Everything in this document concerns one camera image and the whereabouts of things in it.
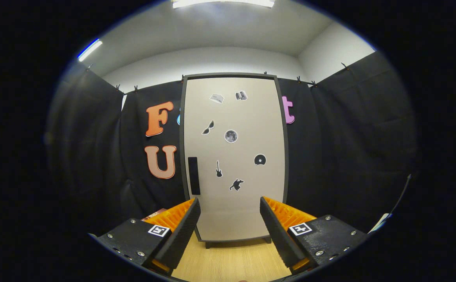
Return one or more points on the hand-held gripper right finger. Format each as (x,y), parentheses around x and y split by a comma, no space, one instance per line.
(276,235)

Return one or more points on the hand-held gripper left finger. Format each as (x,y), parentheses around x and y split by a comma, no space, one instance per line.
(182,237)

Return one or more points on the grey shoe cabinet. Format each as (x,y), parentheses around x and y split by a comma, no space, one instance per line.
(286,164)

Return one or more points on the beige shoe cabinet door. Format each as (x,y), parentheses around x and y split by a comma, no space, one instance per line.
(243,117)

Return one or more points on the brown cover book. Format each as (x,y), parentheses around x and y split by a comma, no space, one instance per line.
(153,214)

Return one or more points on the black backdrop cloth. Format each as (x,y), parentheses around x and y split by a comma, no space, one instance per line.
(337,156)

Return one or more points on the ceiling strip light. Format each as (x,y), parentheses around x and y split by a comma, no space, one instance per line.
(90,50)

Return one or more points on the ceiling light panel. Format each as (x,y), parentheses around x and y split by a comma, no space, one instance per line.
(184,4)

